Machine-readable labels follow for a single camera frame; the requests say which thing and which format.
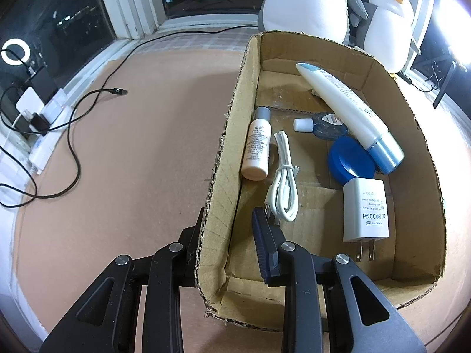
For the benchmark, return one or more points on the small pink bottle grey cap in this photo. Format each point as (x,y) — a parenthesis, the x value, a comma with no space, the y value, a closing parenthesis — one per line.
(255,147)

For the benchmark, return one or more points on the white plug adapter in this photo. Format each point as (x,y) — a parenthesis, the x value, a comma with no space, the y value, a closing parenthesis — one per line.
(55,104)

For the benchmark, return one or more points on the large penguin plush toy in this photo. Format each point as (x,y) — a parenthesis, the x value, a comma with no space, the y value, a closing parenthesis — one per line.
(309,3)

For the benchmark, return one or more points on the white tube with blue cap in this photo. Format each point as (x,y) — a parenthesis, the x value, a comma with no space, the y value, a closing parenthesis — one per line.
(346,99)

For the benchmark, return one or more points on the black tripod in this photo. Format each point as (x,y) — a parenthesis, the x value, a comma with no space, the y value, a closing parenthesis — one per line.
(445,84)

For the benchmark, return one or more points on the black rectangular device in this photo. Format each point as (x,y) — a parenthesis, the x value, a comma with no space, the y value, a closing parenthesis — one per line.
(44,81)

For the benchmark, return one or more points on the white square charger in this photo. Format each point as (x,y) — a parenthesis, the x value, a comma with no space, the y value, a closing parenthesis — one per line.
(29,99)

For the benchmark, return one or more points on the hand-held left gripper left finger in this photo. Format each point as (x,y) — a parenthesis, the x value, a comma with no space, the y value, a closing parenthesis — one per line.
(187,253)

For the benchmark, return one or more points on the small clear blue bottle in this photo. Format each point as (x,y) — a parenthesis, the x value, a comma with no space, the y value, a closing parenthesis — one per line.
(323,128)

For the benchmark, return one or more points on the checked cloth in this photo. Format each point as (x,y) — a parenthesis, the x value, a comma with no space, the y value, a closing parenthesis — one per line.
(206,42)

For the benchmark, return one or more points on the white charger adapter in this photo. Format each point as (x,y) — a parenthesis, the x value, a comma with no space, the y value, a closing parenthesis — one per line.
(364,209)

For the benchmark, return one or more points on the white power strip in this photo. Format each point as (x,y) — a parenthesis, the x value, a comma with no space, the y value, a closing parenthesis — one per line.
(40,150)

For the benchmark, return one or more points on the black inline remote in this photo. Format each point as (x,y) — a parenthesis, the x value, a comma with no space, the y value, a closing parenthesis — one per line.
(404,78)

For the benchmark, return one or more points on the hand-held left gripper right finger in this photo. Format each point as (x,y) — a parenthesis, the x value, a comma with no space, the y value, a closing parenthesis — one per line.
(259,242)

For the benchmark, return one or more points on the blue round tin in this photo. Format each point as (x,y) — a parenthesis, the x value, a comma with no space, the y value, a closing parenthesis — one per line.
(346,161)

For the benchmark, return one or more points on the brown cardboard box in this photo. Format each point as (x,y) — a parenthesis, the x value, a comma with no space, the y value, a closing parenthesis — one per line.
(320,198)

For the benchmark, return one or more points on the white window frame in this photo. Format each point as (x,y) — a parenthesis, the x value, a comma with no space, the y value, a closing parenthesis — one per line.
(128,3)

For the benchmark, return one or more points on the small penguin plush toy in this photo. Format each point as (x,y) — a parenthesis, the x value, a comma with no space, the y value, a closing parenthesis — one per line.
(386,33)

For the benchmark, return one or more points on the black plug adapter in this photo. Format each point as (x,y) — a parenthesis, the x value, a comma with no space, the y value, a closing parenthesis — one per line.
(36,121)

